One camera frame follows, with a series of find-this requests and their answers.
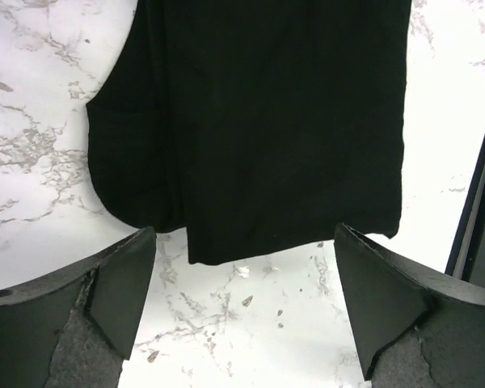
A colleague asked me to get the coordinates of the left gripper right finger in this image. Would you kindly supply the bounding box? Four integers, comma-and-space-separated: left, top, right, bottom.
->
334, 224, 485, 387

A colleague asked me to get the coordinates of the black t shirt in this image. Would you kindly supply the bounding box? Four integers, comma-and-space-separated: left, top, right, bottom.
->
86, 0, 411, 265

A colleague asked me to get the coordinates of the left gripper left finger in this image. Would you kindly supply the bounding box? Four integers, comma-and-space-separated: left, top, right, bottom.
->
0, 228, 156, 388

